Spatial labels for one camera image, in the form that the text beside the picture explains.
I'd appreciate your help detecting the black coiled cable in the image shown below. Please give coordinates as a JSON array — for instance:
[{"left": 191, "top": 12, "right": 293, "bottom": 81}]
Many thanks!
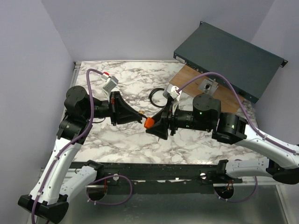
[{"left": 148, "top": 88, "right": 169, "bottom": 108}]

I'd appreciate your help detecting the small grey stand camera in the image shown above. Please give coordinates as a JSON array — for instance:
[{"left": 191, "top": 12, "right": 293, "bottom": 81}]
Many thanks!
[{"left": 198, "top": 78, "right": 219, "bottom": 96}]

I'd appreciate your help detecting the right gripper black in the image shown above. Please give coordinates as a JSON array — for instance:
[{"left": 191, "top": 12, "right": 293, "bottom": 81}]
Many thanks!
[{"left": 145, "top": 100, "right": 211, "bottom": 140}]

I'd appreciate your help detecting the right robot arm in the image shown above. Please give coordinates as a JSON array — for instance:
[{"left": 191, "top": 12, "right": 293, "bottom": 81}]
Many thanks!
[{"left": 144, "top": 93, "right": 299, "bottom": 185}]

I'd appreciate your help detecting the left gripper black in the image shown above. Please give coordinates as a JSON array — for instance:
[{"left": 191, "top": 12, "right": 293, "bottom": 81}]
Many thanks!
[{"left": 84, "top": 91, "right": 143, "bottom": 126}]

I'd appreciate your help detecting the black mounting rail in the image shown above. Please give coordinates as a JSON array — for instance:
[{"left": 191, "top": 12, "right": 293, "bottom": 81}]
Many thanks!
[{"left": 70, "top": 161, "right": 242, "bottom": 195}]

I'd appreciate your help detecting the orange padlock with keys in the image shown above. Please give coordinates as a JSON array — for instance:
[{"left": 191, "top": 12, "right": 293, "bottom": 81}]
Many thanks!
[{"left": 140, "top": 114, "right": 155, "bottom": 129}]

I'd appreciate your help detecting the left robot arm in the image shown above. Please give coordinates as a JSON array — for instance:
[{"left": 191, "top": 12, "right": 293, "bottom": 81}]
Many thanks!
[{"left": 18, "top": 86, "right": 142, "bottom": 224}]

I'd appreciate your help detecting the dark teal network switch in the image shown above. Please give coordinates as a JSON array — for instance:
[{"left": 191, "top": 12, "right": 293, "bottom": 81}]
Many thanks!
[{"left": 173, "top": 22, "right": 288, "bottom": 103}]

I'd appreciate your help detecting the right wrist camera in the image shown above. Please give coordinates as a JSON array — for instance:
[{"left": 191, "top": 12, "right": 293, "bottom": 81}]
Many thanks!
[{"left": 163, "top": 84, "right": 182, "bottom": 104}]

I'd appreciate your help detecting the wooden board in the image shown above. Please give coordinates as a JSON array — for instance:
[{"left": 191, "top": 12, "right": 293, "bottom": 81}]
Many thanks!
[{"left": 170, "top": 65, "right": 240, "bottom": 113}]

